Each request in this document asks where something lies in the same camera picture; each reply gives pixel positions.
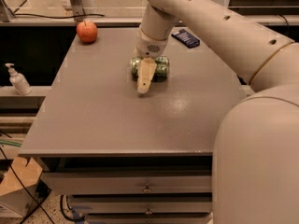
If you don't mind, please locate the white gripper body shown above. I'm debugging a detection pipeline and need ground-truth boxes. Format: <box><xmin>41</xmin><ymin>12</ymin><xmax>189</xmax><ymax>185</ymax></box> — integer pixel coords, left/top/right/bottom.
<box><xmin>135</xmin><ymin>29</ymin><xmax>168</xmax><ymax>58</ymax></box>

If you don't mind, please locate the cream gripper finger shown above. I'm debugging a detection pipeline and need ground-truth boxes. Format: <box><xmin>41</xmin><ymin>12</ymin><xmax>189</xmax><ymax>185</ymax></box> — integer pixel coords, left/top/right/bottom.
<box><xmin>137</xmin><ymin>58</ymin><xmax>157</xmax><ymax>94</ymax></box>

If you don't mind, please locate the green soda can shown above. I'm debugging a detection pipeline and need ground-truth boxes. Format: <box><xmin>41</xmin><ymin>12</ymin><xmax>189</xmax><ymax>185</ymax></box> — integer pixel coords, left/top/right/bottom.
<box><xmin>130</xmin><ymin>56</ymin><xmax>170</xmax><ymax>77</ymax></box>

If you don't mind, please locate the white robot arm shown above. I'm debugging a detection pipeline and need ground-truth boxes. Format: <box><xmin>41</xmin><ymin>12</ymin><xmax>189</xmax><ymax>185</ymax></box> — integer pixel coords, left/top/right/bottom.
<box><xmin>135</xmin><ymin>0</ymin><xmax>299</xmax><ymax>224</ymax></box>

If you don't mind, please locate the red apple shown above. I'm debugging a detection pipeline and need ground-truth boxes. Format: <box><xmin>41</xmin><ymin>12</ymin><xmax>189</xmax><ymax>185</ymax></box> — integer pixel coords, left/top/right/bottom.
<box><xmin>76</xmin><ymin>21</ymin><xmax>98</xmax><ymax>43</ymax></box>

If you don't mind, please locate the grey drawer cabinet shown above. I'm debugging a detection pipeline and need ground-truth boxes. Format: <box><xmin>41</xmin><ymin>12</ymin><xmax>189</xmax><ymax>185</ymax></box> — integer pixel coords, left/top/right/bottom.
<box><xmin>18</xmin><ymin>26</ymin><xmax>249</xmax><ymax>224</ymax></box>

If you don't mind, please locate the white pump bottle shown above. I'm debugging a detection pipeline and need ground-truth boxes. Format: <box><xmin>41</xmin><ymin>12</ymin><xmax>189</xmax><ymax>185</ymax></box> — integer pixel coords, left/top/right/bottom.
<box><xmin>6</xmin><ymin>63</ymin><xmax>32</xmax><ymax>95</ymax></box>

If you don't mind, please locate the middle grey drawer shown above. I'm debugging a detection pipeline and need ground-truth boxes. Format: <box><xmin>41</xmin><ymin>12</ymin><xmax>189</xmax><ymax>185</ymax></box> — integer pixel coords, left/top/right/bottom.
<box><xmin>69</xmin><ymin>195</ymin><xmax>212</xmax><ymax>214</ymax></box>

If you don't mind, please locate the grey drawer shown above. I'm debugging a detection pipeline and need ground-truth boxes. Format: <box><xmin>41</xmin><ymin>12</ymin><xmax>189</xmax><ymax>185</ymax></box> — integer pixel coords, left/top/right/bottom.
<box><xmin>87</xmin><ymin>214</ymin><xmax>211</xmax><ymax>224</ymax></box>
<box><xmin>69</xmin><ymin>195</ymin><xmax>212</xmax><ymax>214</ymax></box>
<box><xmin>42</xmin><ymin>170</ymin><xmax>212</xmax><ymax>195</ymax></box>

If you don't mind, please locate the top grey drawer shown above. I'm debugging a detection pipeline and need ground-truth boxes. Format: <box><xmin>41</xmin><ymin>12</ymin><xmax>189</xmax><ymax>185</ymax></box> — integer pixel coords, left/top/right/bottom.
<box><xmin>42</xmin><ymin>170</ymin><xmax>212</xmax><ymax>195</ymax></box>

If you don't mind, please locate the bottom grey drawer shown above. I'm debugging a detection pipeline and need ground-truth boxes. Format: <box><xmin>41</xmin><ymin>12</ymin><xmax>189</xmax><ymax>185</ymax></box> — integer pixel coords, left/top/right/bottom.
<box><xmin>87</xmin><ymin>214</ymin><xmax>211</xmax><ymax>224</ymax></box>

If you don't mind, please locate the cardboard box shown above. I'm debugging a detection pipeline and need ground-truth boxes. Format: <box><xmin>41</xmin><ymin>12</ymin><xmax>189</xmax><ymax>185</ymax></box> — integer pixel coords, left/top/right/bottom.
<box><xmin>0</xmin><ymin>157</ymin><xmax>42</xmax><ymax>218</ymax></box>

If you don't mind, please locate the left metal frame post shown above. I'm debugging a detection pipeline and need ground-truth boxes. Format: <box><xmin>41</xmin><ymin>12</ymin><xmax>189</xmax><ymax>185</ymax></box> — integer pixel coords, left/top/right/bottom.
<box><xmin>70</xmin><ymin>0</ymin><xmax>85</xmax><ymax>22</ymax></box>

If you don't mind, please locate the black cable on shelf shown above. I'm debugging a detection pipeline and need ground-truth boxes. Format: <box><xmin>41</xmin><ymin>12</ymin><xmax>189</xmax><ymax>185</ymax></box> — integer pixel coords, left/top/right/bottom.
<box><xmin>12</xmin><ymin>13</ymin><xmax>106</xmax><ymax>21</ymax></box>

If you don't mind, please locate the black cable under drawers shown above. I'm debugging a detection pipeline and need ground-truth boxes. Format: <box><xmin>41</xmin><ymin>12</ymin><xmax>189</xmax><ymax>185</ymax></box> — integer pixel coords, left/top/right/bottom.
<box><xmin>59</xmin><ymin>194</ymin><xmax>86</xmax><ymax>222</ymax></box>

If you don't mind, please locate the black cable on floor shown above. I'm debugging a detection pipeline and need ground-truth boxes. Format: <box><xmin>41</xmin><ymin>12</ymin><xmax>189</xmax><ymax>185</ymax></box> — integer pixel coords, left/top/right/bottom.
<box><xmin>0</xmin><ymin>147</ymin><xmax>56</xmax><ymax>224</ymax></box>

